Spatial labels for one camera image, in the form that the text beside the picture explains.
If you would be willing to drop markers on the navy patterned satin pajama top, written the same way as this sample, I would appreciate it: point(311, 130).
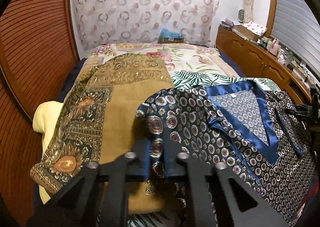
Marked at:
point(241, 125)

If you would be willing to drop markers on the wooden louvered wardrobe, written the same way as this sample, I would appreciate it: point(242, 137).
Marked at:
point(37, 53)

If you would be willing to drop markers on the navy bed sheet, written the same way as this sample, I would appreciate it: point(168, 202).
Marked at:
point(70, 80)

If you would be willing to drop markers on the cardboard box on sideboard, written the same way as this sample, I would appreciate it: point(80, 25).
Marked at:
point(251, 30)

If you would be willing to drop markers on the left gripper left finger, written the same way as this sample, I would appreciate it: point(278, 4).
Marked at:
point(99, 194)

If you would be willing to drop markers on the wooden sideboard cabinet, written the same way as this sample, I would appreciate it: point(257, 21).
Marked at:
point(256, 62)

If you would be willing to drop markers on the golden brown patterned folded blanket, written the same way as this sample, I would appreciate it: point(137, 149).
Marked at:
point(97, 122)

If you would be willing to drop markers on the grey window blind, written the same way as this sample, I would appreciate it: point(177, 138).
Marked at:
point(296, 27)

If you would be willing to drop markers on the circle patterned sheer curtain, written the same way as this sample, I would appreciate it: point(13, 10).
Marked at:
point(142, 21)

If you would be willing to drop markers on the teal cloth on box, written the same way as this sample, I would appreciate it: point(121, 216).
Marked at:
point(165, 33)

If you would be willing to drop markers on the yellow plush toy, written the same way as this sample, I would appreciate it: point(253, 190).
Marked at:
point(44, 122)

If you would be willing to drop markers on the floral bed blanket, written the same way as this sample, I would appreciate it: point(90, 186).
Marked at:
point(176, 56)

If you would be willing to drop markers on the palm leaf print cloth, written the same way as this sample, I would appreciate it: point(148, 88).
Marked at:
point(186, 80)

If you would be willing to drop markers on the pink kettle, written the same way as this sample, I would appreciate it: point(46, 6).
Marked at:
point(274, 47)

